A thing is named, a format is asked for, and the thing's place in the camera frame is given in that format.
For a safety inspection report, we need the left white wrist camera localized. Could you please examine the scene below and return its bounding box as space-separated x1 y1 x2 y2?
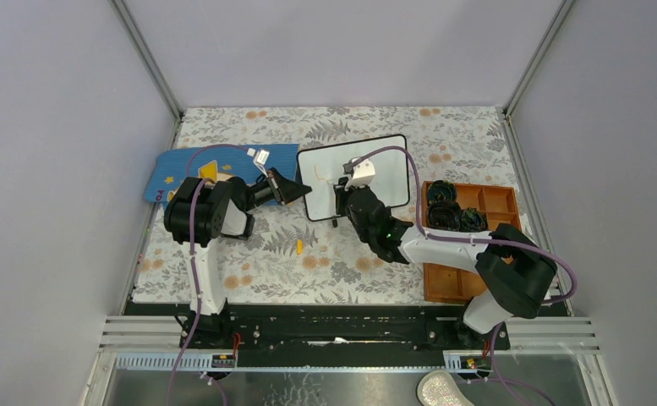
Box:
246 148 270 177

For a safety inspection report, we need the blue cartoon print cloth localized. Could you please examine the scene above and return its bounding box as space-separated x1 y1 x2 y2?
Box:
144 144 299 206

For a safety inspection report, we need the orange wooden compartment tray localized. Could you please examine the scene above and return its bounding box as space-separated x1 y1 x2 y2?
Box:
421 180 526 305

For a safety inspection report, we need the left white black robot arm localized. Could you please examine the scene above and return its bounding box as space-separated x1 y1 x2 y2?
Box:
163 167 312 348

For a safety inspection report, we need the rolled dark tie right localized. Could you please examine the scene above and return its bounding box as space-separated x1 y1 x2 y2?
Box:
459 207 489 233

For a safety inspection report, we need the rolled dark tie top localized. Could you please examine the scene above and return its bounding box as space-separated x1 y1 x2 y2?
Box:
426 180 457 206

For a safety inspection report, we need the small black-framed whiteboard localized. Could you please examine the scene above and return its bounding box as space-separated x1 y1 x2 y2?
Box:
297 134 411 222

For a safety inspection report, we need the grey speckled oval object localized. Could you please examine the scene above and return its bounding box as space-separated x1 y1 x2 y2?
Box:
416 370 474 406

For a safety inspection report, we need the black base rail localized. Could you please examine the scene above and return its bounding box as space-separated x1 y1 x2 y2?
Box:
174 304 510 368

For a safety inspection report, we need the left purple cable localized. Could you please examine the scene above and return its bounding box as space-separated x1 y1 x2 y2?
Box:
165 144 257 406

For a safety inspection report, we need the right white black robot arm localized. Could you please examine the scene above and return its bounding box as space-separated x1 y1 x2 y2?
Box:
334 179 557 348

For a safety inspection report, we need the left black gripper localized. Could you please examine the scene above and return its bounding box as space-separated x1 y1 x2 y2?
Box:
241 166 309 212

